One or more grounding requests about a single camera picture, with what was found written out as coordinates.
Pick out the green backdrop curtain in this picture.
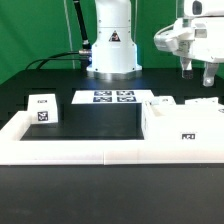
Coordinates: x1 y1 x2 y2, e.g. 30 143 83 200
0 0 180 84

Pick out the white U-shaped obstacle wall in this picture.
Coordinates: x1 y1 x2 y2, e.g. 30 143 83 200
0 111 224 165

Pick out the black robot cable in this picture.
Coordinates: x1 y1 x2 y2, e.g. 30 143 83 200
25 0 93 71

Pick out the white tag base sheet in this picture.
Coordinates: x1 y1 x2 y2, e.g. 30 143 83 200
72 90 154 104

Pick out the white cabinet top with knob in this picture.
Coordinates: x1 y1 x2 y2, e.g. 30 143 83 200
27 94 58 124

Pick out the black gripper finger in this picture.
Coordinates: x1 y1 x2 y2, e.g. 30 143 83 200
180 57 193 79
203 62 219 87

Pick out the white cabinet door panel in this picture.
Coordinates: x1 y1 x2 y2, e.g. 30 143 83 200
185 97 219 105

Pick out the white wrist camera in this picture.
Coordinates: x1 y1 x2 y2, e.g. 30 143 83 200
154 25 193 52

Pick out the white cabinet body box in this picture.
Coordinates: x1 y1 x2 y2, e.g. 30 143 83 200
141 100 224 143

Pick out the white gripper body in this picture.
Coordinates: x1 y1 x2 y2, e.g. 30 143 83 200
173 17 224 63

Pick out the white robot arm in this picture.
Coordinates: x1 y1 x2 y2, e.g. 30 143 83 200
87 0 224 87

